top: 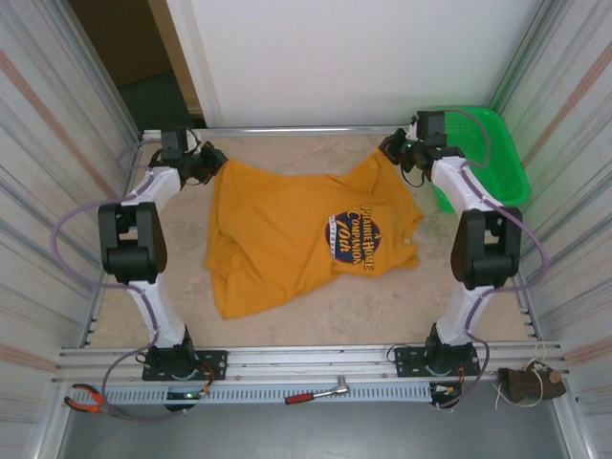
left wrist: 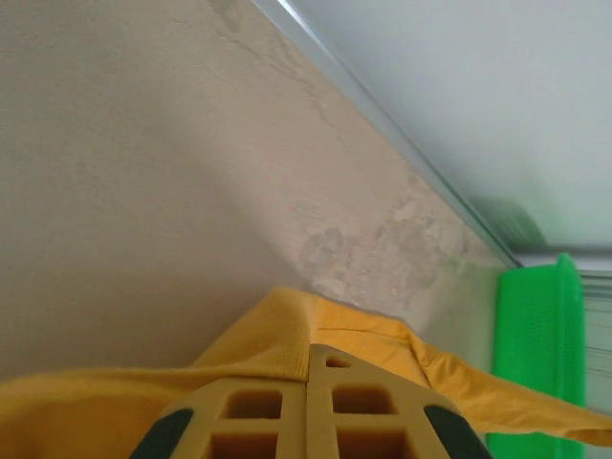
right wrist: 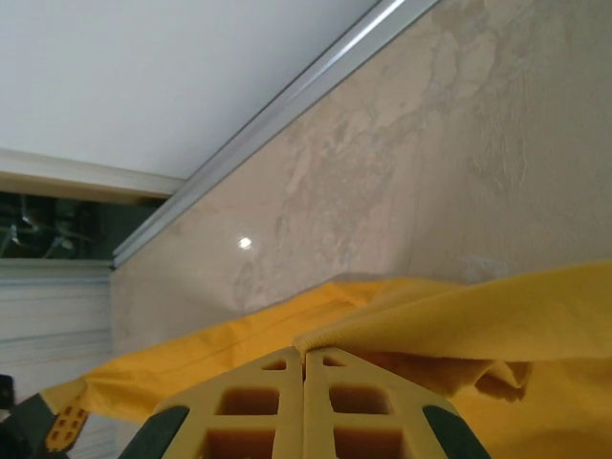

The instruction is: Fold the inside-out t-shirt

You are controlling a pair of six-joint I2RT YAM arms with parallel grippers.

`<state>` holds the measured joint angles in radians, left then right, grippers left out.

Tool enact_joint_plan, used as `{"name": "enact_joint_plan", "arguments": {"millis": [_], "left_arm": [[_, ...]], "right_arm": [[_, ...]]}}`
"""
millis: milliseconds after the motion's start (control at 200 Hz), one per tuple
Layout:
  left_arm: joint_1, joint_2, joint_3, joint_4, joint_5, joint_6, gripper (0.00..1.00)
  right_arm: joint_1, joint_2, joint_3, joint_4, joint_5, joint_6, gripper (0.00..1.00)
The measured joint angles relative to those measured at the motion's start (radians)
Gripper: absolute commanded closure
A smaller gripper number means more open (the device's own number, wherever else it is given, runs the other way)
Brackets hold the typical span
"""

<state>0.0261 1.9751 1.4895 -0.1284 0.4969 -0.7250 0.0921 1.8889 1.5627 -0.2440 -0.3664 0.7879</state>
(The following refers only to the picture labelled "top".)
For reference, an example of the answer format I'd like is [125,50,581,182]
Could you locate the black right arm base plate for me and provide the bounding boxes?
[394,347,481,379]

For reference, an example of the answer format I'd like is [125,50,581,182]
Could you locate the small circuit board with wires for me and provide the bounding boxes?
[164,389,208,402]
[429,382,463,399]

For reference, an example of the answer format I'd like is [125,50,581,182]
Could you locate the yellow t-shirt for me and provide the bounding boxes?
[204,148,425,320]

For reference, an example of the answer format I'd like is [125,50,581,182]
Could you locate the aluminium mounting rail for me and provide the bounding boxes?
[51,339,568,386]

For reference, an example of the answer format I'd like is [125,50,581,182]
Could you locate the green plastic basket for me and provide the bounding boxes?
[419,105,532,214]

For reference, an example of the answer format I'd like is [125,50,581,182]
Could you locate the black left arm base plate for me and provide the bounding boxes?
[142,349,229,383]

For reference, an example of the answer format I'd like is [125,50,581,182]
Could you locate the orange-handled pliers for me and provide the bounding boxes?
[64,383,130,421]

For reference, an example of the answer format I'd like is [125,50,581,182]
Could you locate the aluminium table edge rail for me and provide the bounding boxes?
[141,124,422,141]

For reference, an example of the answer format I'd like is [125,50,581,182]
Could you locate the slotted grey cable duct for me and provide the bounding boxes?
[102,384,434,405]

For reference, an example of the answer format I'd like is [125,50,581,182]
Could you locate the brown wooden door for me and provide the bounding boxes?
[69,0,174,90]

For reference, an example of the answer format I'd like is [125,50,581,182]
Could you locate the thin black right gripper cable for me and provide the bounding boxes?
[400,164,427,188]

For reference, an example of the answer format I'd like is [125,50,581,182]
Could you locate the brown cloth pouch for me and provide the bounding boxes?
[492,361,569,408]

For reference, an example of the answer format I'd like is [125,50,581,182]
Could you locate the red-handled ratchet wrench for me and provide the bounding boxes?
[284,376,351,406]

